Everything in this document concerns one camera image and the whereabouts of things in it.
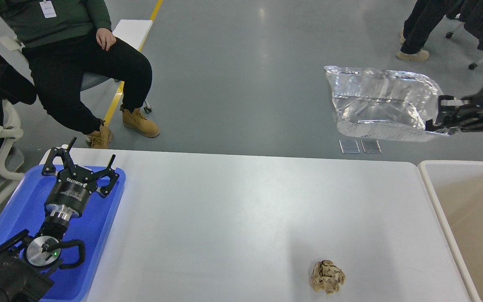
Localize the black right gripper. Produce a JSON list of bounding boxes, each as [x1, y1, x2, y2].
[[425, 95, 483, 132]]

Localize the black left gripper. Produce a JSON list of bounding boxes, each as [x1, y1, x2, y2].
[[41, 137, 120, 218]]

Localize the aluminium foil tray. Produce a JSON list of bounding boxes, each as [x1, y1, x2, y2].
[[324, 65, 451, 143]]

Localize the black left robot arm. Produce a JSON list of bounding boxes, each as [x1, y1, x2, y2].
[[0, 142, 126, 302]]

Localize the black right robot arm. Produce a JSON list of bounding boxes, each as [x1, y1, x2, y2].
[[426, 87, 483, 135]]

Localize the blue plastic tray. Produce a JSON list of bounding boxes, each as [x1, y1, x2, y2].
[[0, 166, 126, 302]]

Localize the right floor plate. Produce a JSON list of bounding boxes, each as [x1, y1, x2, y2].
[[361, 139, 382, 154]]

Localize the floor plate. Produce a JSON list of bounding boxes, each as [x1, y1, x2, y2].
[[339, 140, 360, 154], [361, 139, 382, 154]]

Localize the beige plastic bin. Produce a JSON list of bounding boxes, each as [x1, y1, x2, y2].
[[418, 160, 483, 302]]

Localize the standing person dark trousers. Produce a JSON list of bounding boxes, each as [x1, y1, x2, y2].
[[396, 0, 457, 62]]

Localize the left floor plate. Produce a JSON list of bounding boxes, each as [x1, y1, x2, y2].
[[339, 140, 360, 154]]

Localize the seated person green sweater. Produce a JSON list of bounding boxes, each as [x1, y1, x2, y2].
[[0, 0, 161, 149]]

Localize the white office chair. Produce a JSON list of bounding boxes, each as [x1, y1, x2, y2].
[[0, 34, 147, 91]]

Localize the white side table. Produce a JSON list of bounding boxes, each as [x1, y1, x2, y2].
[[113, 19, 153, 52]]

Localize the crumpled brown paper ball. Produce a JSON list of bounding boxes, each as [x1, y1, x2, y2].
[[310, 260, 346, 294]]

